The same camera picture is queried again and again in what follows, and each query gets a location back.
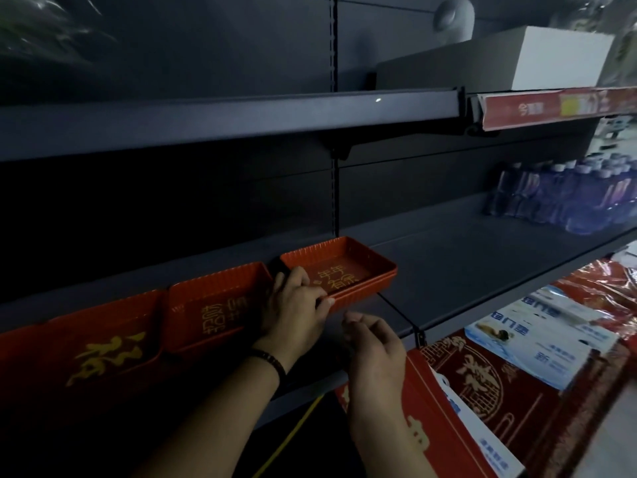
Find person's right hand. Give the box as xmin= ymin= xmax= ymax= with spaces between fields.
xmin=342 ymin=311 xmax=409 ymax=428

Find person's left hand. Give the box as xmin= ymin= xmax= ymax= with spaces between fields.
xmin=257 ymin=266 xmax=337 ymax=368

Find dark metal shelf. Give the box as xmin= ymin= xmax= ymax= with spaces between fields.
xmin=0 ymin=0 xmax=637 ymax=478

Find person's left forearm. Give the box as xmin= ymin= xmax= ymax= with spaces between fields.
xmin=134 ymin=362 xmax=279 ymax=478

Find white flat pack blue print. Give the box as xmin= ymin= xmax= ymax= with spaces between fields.
xmin=433 ymin=368 xmax=526 ymax=478

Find dark brown gift box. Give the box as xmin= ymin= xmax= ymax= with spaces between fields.
xmin=420 ymin=328 xmax=629 ymax=478

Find white paper card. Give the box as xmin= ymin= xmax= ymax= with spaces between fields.
xmin=465 ymin=283 xmax=620 ymax=392

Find shiny red wrapped pack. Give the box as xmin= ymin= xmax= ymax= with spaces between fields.
xmin=552 ymin=258 xmax=637 ymax=337

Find dark blue bottles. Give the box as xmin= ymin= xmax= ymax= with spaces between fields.
xmin=482 ymin=153 xmax=637 ymax=237

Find white bowl set box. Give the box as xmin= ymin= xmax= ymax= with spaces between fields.
xmin=376 ymin=0 xmax=616 ymax=93

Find row of clear bottles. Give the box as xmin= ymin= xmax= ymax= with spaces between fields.
xmin=562 ymin=0 xmax=637 ymax=88

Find black beaded bracelet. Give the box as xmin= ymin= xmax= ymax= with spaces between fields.
xmin=247 ymin=348 xmax=288 ymax=389

